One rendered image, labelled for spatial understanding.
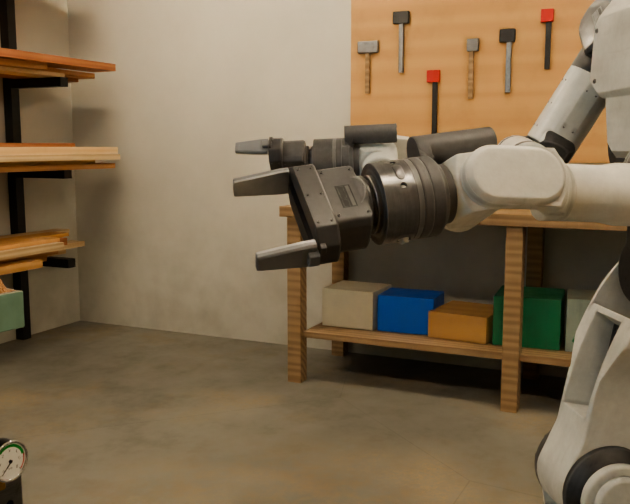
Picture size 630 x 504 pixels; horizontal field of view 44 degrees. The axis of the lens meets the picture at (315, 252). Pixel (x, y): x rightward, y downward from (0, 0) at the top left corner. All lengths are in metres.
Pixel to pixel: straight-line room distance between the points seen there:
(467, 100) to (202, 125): 1.56
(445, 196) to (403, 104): 3.28
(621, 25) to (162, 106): 3.78
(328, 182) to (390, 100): 3.31
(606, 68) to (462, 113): 2.73
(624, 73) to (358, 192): 0.56
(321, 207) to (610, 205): 0.33
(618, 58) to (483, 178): 0.50
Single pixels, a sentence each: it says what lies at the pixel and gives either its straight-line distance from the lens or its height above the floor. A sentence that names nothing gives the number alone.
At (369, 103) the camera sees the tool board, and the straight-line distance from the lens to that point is 4.16.
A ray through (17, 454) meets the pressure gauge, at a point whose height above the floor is 0.67.
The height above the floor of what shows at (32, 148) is 1.12.
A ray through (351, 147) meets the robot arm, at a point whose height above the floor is 1.13.
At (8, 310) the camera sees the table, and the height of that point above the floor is 0.87.
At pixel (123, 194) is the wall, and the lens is 4.99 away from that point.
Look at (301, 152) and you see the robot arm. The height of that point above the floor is 1.12.
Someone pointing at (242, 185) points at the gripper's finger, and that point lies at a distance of 0.84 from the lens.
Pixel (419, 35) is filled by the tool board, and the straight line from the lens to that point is 4.11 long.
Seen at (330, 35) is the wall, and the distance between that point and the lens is 4.30.
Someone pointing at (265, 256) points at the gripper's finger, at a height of 1.02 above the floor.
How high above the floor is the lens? 1.13
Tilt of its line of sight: 8 degrees down
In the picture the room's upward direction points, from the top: straight up
